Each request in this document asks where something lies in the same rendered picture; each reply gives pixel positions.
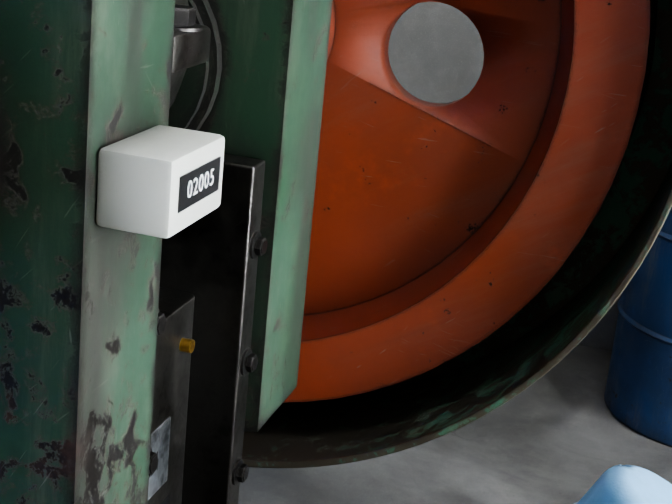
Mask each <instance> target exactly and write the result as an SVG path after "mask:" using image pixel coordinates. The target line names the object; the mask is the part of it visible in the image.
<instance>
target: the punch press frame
mask: <svg viewBox="0 0 672 504"><path fill-rule="evenodd" d="M332 2H333V0H188V4H189V6H190V7H194V9H196V20H195V23H196V24H200V25H206V26H207V27H209V28H210V31H211V36H210V51H209V59H208V61H207V62H205V63H202V64H199V65H196V66H193V67H189V68H187V69H186V72H185V74H184V77H183V80H182V83H181V86H180V88H179V91H178V93H177V96H176V98H175V101H174V103H173V104H172V106H171V107H170V109H169V106H170V88H171V70H172V52H173V34H174V16H175V0H0V504H147V503H148V485H149V467H150V449H151V431H152V413H153V395H154V377H155V359H156V341H157V323H158V305H159V287H160V269H161V250H162V238H160V237H154V236H149V235H144V234H138V233H133V232H127V231H122V230H117V229H111V228H106V227H101V226H99V225H97V223H96V210H97V184H98V158H99V151H100V149H101V148H103V147H106V146H108V145H111V144H113V143H116V142H118V141H121V140H123V139H125V138H128V137H130V136H133V135H135V134H138V133H140V132H143V131H145V130H148V129H150V128H152V127H155V126H158V125H164V126H170V127H176V128H183V129H189V130H195V131H201V132H207V133H214V134H220V135H222V136H224V138H225V148H224V154H229V155H235V156H241V157H247V158H253V159H259V160H264V161H265V174H264V187H263V199H262V212H261V224H260V232H261V235H262V237H266V239H267V249H266V253H265V254H263V255H262V256H258V262H257V274H256V287H255V300H254V312H253V325H252V337H251V350H252V353H253V354H256V356H257V358H258V363H257V367H256V369H255V370H254V371H253V372H252V373H250V372H249V375H248V387H247V400H246V412H245V425H244V432H258V431H259V430H260V428H261V427H262V426H263V425H264V424H265V423H266V422H267V420H268V419H269V418H270V417H271V416H272V415H273V413H274V412H275V411H276V410H277V409H278V408H279V407H280V405H281V404H282V403H283V402H284V401H285V400H286V399H287V397H288V396H289V395H290V394H291V393H292V392H293V390H294V389H295V388H296V387H297V380H298V369H299V358H300V347H301V337H302V326H303V315H304V304H305V294H306V283H307V272H308V261H309V250H310V240H311V229H312V218H313V207H314V196H315V186H316V175H317V164H318V153H319V143H320V132H321V121H322V110H323V99H324V89H325V78H326V67H327V56H328V45H329V35H330V24H331V13H332Z"/></svg>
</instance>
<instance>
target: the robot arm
mask: <svg viewBox="0 0 672 504"><path fill-rule="evenodd" d="M574 504H672V484H670V483H669V482H668V481H666V480H665V479H663V478H662V477H660V476H658V475H657V474H655V473H653V472H651V471H649V470H646V469H644V468H641V467H638V466H634V465H621V464H619V465H618V466H617V465H615V466H613V467H611V468H609V469H608V470H606V471H605V472H604V473H603V474H602V475H601V477H600V478H599V479H598V480H597V481H596V482H595V483H594V485H593V486H592V487H591V488H590V489H589V490H588V491H587V493H586V494H585V495H584V496H583V497H582V498H581V500H580V501H579V502H577V503H574Z"/></svg>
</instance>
